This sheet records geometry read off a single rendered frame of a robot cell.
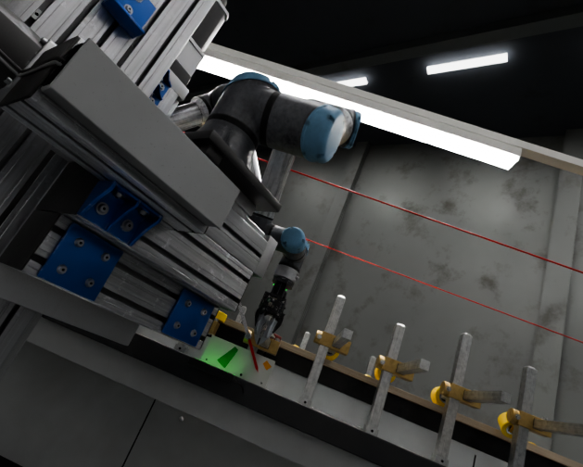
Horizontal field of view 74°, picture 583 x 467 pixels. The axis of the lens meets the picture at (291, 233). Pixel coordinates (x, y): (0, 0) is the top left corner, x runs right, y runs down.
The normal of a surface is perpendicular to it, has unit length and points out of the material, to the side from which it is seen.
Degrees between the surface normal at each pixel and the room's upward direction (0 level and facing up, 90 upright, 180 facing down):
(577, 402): 90
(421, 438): 90
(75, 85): 90
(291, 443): 90
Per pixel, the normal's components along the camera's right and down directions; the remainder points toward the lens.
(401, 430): 0.02, -0.38
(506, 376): -0.48, -0.51
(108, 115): 0.80, 0.09
